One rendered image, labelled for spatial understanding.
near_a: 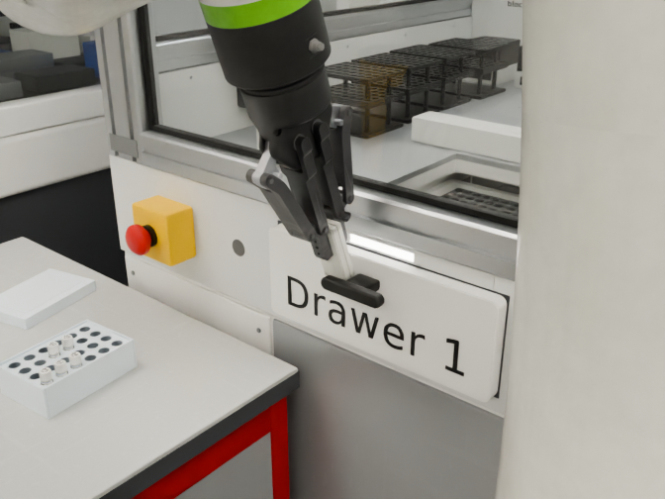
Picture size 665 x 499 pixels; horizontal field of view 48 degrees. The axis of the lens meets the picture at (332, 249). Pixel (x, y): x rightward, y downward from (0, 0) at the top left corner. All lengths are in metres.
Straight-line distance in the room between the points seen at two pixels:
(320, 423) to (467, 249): 0.34
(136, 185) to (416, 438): 0.50
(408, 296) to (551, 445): 0.54
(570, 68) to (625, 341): 0.07
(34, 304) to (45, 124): 0.45
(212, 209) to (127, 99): 0.19
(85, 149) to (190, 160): 0.55
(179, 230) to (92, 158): 0.55
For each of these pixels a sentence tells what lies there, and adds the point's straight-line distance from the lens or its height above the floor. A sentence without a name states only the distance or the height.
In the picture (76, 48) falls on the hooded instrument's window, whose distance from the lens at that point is 1.46.
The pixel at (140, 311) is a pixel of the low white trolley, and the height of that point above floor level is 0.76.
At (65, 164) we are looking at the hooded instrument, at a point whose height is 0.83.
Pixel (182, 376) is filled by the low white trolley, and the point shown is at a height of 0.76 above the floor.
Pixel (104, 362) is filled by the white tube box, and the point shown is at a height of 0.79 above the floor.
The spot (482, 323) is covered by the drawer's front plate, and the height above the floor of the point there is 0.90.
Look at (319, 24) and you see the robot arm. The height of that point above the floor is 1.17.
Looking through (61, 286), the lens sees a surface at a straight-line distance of 1.10.
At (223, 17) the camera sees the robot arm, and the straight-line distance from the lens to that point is 0.59.
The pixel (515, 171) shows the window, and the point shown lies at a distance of 0.68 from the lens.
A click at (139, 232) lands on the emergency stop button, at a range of 0.95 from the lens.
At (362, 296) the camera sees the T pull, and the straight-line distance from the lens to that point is 0.73.
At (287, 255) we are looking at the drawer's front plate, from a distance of 0.84.
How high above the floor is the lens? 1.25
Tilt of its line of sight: 24 degrees down
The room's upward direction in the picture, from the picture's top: straight up
